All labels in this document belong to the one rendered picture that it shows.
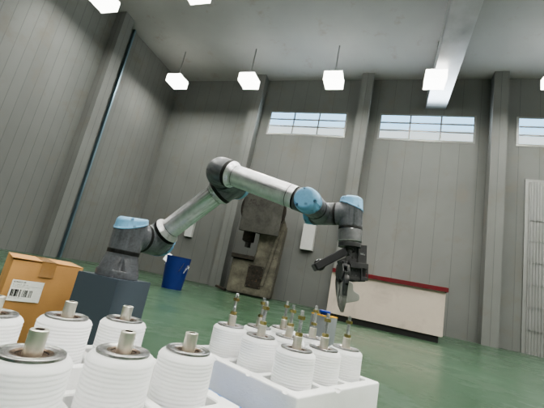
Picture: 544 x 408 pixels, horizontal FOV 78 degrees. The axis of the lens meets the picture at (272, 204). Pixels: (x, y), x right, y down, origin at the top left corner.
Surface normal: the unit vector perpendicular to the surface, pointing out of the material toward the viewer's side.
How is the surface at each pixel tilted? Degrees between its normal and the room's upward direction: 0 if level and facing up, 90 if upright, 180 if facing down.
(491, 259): 90
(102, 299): 90
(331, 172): 90
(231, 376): 90
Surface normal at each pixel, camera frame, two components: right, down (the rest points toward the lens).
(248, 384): -0.65, -0.29
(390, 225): -0.29, -0.27
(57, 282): 0.62, -0.06
